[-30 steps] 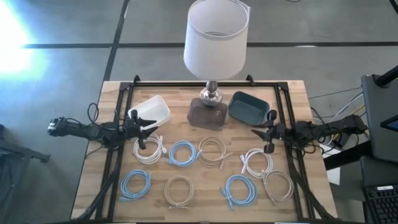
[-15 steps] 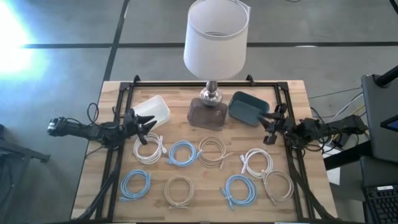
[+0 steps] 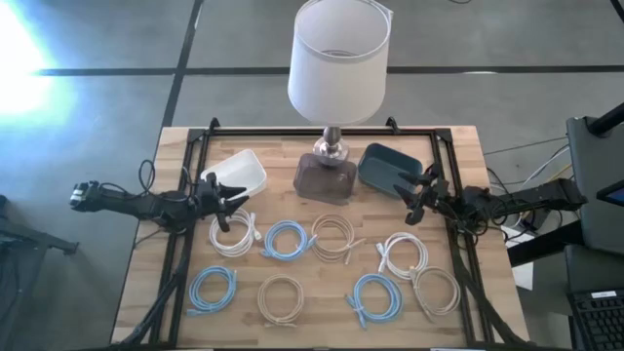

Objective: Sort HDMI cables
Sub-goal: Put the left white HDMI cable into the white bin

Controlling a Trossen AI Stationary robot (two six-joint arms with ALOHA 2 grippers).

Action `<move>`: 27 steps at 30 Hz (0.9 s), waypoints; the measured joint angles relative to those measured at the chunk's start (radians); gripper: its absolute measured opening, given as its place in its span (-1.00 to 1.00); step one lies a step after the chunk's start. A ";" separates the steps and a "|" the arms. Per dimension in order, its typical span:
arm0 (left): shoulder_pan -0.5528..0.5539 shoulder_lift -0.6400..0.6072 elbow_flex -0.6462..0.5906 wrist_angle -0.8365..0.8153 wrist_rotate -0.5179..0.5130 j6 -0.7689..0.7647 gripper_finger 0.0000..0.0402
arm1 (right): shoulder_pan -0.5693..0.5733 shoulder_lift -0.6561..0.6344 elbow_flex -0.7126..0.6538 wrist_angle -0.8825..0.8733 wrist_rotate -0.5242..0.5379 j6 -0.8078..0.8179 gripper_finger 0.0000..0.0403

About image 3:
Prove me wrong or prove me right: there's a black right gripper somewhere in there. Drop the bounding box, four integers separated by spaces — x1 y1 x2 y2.
392 165 451 227

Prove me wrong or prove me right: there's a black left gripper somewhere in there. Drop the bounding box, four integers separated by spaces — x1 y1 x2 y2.
194 171 252 234

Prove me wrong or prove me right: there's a white hdmi cable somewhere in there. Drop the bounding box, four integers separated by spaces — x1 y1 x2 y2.
374 231 431 282
208 208 263 259

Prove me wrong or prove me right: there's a beige hdmi cable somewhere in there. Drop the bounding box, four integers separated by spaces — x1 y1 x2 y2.
310 213 368 266
409 265 463 324
255 273 306 329

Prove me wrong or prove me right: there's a white plastic bin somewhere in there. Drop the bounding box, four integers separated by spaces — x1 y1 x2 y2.
200 148 268 200

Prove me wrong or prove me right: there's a dark teal plastic bin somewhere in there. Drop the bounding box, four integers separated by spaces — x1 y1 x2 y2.
357 142 424 199

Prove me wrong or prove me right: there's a smoky clear plastic bin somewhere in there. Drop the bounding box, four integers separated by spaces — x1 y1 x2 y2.
292 152 359 206

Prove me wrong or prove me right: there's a white shade table lamp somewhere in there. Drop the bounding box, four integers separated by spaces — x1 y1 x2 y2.
287 0 395 168

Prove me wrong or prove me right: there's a white paper sheet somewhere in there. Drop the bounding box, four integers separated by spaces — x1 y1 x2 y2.
500 224 536 292

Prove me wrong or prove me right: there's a grey cart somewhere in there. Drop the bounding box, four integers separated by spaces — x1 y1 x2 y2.
565 115 624 255

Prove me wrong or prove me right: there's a black tablet screen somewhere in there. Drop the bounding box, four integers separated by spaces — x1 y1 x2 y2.
595 178 624 209

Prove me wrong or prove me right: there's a black floor stand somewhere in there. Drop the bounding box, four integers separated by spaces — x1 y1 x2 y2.
0 193 80 351

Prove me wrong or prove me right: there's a black keyboard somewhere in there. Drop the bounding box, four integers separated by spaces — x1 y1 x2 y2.
566 287 624 351

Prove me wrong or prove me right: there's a blue coiled HDMI cable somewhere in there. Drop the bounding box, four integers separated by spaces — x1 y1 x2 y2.
343 272 405 331
259 219 319 263
185 264 239 318

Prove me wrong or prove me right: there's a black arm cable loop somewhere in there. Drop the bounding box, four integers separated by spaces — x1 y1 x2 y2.
136 158 158 197

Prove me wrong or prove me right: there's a black aluminium table frame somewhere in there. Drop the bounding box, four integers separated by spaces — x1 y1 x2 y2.
119 116 526 350

